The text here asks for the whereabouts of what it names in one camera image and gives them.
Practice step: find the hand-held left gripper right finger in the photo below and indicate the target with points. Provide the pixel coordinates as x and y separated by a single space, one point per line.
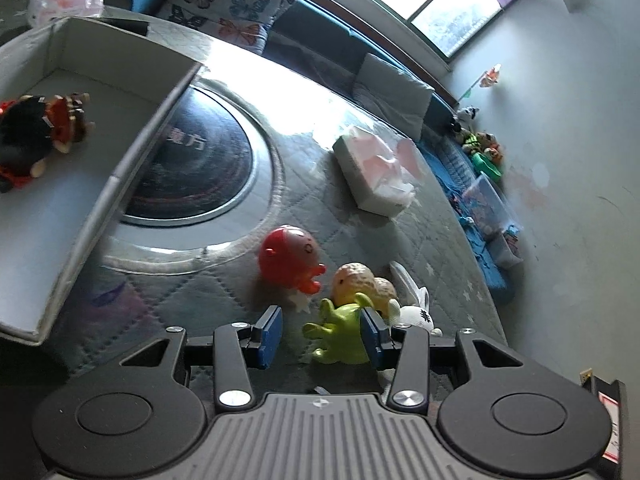
373 340

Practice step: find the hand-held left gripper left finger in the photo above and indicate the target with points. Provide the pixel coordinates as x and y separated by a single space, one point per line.
270 337

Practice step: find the green frog toy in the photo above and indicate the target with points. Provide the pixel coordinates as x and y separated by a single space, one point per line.
340 332

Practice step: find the white rabbit toy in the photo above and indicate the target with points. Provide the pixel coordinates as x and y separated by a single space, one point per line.
415 316

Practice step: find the tan peanut toy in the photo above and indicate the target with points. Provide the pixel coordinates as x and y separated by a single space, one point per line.
352 282

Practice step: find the red octopus toy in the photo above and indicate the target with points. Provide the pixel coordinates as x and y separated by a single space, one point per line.
287 255

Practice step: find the grey cardboard box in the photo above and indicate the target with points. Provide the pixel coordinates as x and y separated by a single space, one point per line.
75 200

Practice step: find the small clear plastic container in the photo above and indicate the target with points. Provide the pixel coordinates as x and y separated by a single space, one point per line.
505 250

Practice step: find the grey quilted star tablecloth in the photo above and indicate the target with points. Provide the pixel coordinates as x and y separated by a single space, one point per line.
320 210

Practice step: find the white and pink tissue pack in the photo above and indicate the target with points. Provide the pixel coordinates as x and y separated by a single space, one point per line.
372 170

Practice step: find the clear plastic storage box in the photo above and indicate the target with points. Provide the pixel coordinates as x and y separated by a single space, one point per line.
487 205

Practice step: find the round black induction cooktop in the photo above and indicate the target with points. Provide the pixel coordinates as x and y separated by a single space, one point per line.
210 160

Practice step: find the pile of plush toys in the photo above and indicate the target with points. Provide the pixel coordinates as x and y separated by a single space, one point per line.
482 152

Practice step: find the black box with red label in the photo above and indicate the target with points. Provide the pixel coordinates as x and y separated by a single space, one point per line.
607 420

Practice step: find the grey cushion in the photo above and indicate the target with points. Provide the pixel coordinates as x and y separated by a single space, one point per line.
390 92

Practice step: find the orange toy pinwheel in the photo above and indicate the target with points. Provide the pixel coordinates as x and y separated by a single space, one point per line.
489 77

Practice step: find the blue sofa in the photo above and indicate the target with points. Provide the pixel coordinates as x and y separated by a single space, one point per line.
320 45

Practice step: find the black and red plush toy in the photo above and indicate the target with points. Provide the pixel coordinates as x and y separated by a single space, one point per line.
25 135

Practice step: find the window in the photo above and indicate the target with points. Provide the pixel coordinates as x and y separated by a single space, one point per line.
450 15

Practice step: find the white and pink plastic bag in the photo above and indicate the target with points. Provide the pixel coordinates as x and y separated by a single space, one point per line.
65 2

